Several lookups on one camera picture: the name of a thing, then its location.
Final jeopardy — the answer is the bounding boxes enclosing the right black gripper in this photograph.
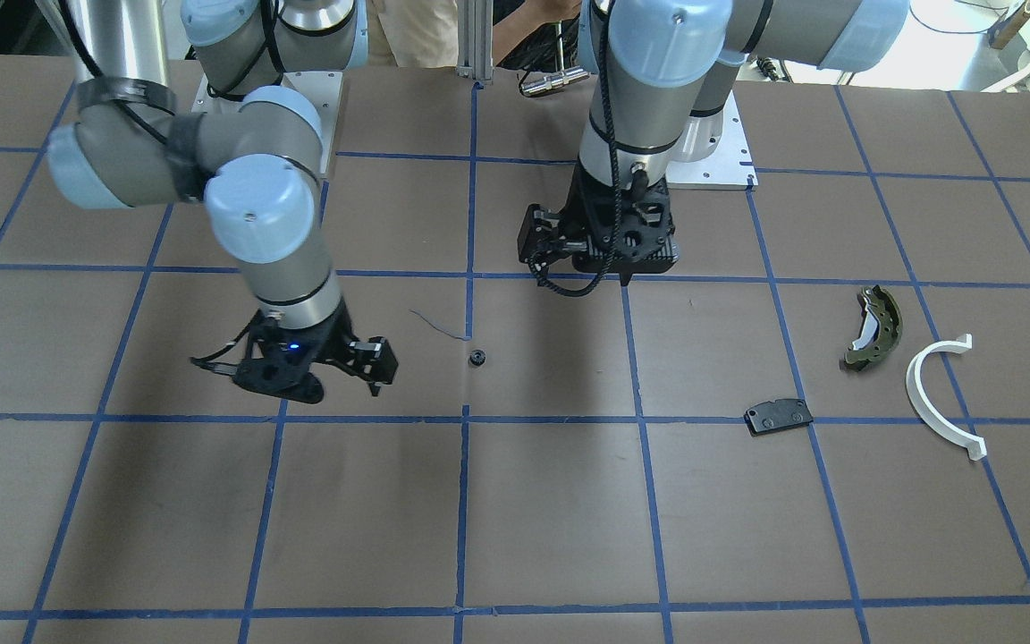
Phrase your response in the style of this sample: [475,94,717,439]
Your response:
[191,304,398,404]

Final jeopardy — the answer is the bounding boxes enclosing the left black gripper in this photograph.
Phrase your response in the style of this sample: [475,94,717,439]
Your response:
[518,160,679,289]

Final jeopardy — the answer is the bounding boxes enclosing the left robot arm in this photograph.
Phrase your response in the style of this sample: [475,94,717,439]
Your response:
[518,1,909,298]

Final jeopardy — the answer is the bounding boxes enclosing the black brake pad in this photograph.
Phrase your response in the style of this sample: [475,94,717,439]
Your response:
[743,398,814,436]

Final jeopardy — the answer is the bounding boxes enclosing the seated person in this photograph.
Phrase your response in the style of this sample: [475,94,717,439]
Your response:
[365,1,582,68]

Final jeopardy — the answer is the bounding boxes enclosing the green brake shoe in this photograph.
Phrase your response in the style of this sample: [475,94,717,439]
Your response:
[842,284,903,372]

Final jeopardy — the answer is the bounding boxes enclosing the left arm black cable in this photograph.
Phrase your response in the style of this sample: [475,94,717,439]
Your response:
[536,0,650,298]

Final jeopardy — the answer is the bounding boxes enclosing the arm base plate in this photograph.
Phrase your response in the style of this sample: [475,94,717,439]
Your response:
[190,71,343,179]
[666,93,759,191]

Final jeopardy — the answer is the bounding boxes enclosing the metal handle tool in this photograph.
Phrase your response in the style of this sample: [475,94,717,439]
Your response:
[519,66,590,98]

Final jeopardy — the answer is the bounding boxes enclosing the aluminium frame post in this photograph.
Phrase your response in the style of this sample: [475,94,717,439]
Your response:
[455,0,494,87]

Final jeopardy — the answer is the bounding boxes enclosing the white curved plastic bracket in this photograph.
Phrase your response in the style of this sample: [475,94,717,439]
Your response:
[905,333,988,462]

